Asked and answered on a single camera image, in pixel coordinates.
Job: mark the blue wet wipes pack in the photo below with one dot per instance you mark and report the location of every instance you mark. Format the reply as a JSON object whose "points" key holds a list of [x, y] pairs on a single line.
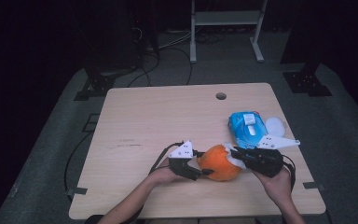
{"points": [[240, 127]]}

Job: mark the orange plush toy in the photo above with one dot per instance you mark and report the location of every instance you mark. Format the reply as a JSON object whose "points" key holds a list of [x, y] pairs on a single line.
{"points": [[219, 165]]}

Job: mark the white oval plastic lid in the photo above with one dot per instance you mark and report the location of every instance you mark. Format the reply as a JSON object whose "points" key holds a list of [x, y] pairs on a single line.
{"points": [[276, 126]]}

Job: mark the grey table bracket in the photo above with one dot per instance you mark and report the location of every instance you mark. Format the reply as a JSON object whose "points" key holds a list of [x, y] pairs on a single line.
{"points": [[313, 185], [77, 191]]}

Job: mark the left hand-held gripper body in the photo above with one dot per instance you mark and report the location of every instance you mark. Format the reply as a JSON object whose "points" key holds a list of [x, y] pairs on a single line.
{"points": [[181, 165]]}

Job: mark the white metal stand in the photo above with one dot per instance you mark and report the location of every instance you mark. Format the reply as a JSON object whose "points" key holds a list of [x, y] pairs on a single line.
{"points": [[227, 18]]}

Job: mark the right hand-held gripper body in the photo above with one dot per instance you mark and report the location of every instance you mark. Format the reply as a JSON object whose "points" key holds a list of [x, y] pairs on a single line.
{"points": [[265, 161]]}

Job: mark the person's right hand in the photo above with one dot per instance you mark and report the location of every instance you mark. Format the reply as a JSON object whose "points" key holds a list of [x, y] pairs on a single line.
{"points": [[278, 188]]}

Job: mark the black metal stand base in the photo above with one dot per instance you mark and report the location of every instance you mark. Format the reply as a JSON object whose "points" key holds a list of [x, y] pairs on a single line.
{"points": [[304, 82], [98, 84]]}

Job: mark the white wet wipe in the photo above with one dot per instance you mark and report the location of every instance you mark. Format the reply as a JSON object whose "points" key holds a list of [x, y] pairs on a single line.
{"points": [[237, 164]]}

